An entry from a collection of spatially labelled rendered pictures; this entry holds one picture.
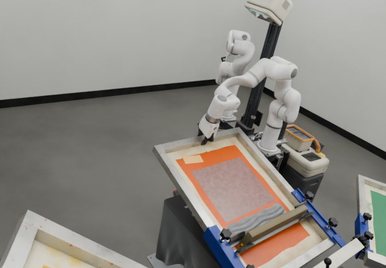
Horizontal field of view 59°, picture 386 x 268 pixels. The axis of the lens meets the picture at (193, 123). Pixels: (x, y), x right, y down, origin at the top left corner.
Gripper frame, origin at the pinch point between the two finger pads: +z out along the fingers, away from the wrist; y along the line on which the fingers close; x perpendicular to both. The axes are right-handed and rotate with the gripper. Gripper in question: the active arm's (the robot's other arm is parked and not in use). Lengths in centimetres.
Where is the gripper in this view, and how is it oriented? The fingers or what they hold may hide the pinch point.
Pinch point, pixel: (201, 139)
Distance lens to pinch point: 183.5
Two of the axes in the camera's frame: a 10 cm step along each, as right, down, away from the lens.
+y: -5.2, -6.8, 5.2
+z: -3.2, 7.2, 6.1
